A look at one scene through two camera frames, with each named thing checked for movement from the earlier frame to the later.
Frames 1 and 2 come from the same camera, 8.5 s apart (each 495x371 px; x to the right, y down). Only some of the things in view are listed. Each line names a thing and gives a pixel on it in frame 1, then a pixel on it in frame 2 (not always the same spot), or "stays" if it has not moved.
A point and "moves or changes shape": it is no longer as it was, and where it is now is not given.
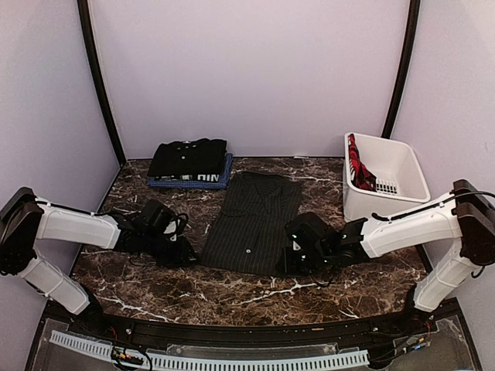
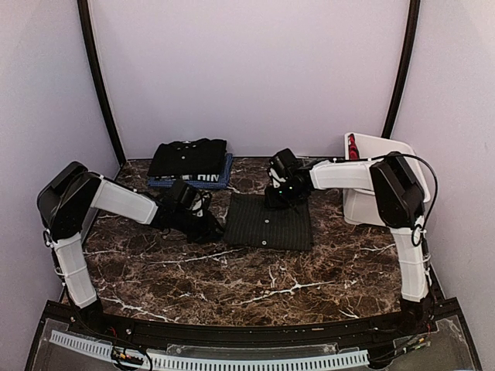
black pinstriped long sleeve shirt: x=248 y=236 moves or changes shape
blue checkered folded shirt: x=223 y=184 stays
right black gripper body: x=307 y=264 → x=287 y=197
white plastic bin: x=380 y=177 stays
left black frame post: x=84 y=25 stays
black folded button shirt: x=201 y=157 stays
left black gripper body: x=165 y=255 → x=197 y=230
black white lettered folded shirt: x=209 y=178 stays
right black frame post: x=413 y=22 stays
